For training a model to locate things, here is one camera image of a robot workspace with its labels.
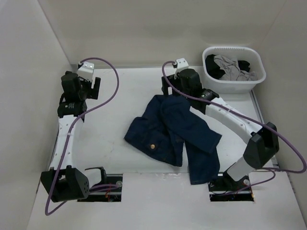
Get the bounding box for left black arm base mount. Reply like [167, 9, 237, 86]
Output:
[77, 174, 123, 203]

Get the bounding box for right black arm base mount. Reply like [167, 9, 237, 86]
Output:
[208, 175, 254, 202]

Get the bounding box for dark blue denim trousers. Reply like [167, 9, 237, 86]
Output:
[124, 95, 222, 185]

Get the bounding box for grey crumpled garment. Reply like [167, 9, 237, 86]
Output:
[213, 55, 258, 81]

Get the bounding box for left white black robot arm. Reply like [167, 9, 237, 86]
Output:
[40, 70, 108, 202]

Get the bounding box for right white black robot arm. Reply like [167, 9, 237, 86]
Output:
[162, 69, 279, 192]

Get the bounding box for white plastic laundry basket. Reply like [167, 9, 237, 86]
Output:
[201, 46, 266, 93]

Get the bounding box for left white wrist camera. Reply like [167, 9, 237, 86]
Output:
[77, 61, 94, 82]

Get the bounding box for black garment in basket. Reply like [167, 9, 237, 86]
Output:
[205, 54, 251, 80]

